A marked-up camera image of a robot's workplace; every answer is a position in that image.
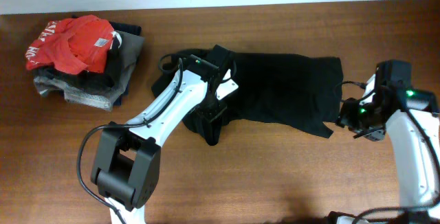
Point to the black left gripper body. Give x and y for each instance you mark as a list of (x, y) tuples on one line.
[(211, 105)]

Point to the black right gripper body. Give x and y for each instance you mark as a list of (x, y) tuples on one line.
[(359, 119)]

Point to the black t-shirt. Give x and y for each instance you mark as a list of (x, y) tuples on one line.
[(290, 89)]

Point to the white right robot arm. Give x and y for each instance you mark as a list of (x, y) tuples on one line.
[(410, 118)]

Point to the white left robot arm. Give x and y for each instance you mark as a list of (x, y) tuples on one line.
[(126, 167)]

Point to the grey folded garment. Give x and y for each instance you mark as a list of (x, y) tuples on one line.
[(130, 52)]

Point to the dark navy folded garment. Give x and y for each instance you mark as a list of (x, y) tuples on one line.
[(131, 29)]

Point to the black folded garment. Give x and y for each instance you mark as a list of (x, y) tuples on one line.
[(86, 81)]

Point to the red folded shirt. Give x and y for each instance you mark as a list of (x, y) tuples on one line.
[(72, 45)]

